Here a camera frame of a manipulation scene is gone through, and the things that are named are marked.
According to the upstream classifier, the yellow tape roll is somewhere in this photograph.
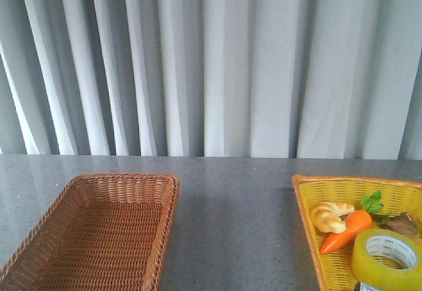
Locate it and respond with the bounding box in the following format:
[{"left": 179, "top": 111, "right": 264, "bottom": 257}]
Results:
[{"left": 351, "top": 229, "right": 421, "bottom": 290}]

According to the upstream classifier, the grey pleated curtain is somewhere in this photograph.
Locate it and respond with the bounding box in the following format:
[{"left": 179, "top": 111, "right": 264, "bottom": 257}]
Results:
[{"left": 1, "top": 0, "right": 421, "bottom": 160}]

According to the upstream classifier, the toy croissant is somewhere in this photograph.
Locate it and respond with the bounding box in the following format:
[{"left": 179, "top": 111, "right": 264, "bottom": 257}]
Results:
[{"left": 310, "top": 201, "right": 355, "bottom": 234}]

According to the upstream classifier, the brown wicker basket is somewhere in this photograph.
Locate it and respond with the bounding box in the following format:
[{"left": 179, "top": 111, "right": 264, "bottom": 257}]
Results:
[{"left": 1, "top": 173, "right": 180, "bottom": 290}]

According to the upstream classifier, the yellow wicker basket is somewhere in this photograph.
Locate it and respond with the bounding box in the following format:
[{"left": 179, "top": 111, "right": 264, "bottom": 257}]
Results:
[{"left": 292, "top": 174, "right": 421, "bottom": 290}]

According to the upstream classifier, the toy orange carrot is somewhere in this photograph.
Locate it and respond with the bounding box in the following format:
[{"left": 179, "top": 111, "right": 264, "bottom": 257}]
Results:
[{"left": 320, "top": 190, "right": 384, "bottom": 255}]

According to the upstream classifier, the brown ginger root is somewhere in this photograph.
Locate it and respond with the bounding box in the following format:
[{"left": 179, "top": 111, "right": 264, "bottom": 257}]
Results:
[{"left": 382, "top": 212, "right": 419, "bottom": 240}]

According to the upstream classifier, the dark grey packet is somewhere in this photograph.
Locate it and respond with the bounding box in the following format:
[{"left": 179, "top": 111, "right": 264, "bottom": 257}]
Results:
[{"left": 353, "top": 282, "right": 380, "bottom": 291}]

